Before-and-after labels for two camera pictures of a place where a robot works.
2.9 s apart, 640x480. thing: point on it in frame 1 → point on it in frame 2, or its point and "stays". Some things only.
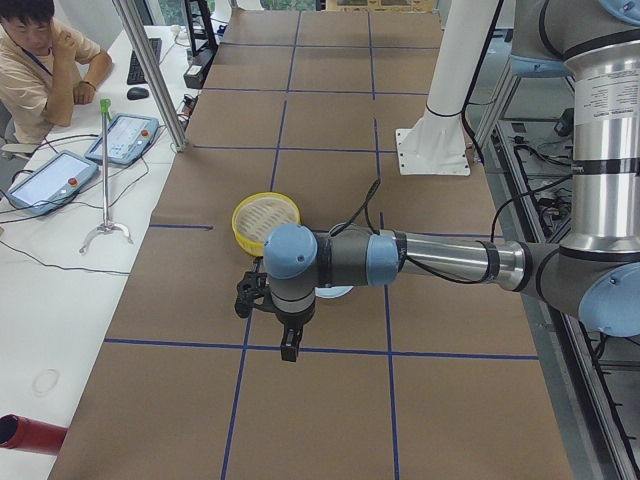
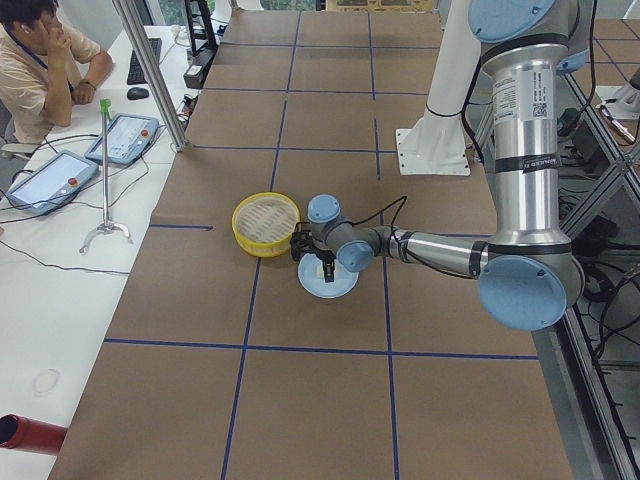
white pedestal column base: (436, 144) stays
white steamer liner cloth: (258, 217) stays
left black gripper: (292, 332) → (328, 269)
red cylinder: (27, 434) stays
